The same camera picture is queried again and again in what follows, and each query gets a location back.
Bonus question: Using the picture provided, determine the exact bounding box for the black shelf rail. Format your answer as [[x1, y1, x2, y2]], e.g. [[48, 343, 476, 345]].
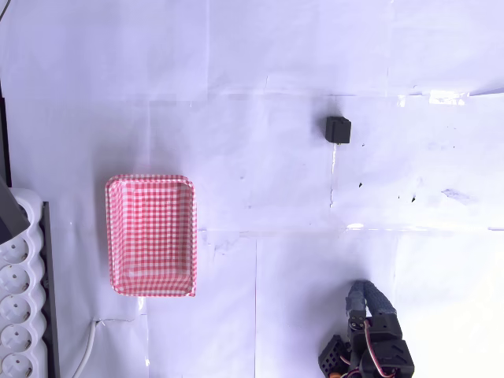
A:
[[39, 201, 61, 378]]

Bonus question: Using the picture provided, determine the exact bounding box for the white power strip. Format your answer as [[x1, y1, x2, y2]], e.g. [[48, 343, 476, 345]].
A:
[[0, 187, 46, 378]]

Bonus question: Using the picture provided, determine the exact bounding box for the white power cable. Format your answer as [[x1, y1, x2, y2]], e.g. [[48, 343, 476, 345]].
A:
[[72, 319, 100, 378]]

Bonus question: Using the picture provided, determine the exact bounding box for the black cube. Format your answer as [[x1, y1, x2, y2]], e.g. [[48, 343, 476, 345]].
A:
[[324, 115, 352, 145]]

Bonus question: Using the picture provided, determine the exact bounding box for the grey slanted stand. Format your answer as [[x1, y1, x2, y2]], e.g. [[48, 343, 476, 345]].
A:
[[0, 172, 31, 246]]

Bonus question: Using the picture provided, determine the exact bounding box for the red checkered paper tray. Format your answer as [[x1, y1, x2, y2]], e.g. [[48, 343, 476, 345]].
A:
[[104, 174, 198, 298]]

